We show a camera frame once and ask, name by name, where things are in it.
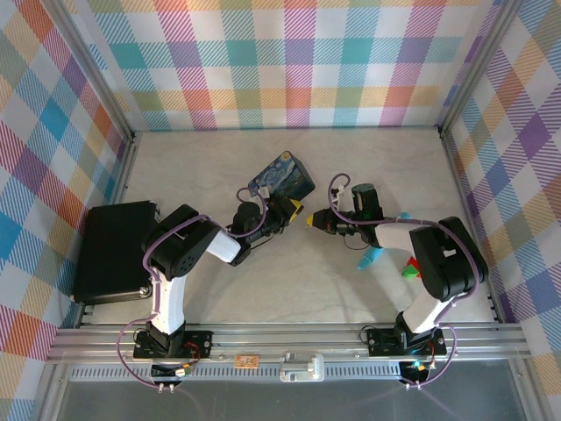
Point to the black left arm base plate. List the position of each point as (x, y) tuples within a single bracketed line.
[(199, 343)]

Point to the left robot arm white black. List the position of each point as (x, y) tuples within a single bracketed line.
[(168, 302)]

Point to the black hard case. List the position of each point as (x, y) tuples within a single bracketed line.
[(109, 254)]

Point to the aluminium side rail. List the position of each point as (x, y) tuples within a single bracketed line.
[(469, 206), (125, 171)]

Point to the green red toy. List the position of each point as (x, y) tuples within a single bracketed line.
[(411, 272)]

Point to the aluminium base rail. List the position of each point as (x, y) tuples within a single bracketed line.
[(289, 337)]

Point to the starry night print tin box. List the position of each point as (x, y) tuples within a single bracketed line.
[(285, 175)]

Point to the silver metal bracket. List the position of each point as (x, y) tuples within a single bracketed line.
[(302, 368)]

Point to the aluminium corner post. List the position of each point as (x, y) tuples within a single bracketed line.
[(475, 70), (94, 70)]

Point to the small orange label sticker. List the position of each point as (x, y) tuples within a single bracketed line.
[(246, 361)]

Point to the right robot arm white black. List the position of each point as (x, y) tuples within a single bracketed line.
[(442, 259)]

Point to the cyan blue toy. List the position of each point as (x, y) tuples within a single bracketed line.
[(371, 259)]

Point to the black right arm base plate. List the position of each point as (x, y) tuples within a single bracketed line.
[(381, 342)]

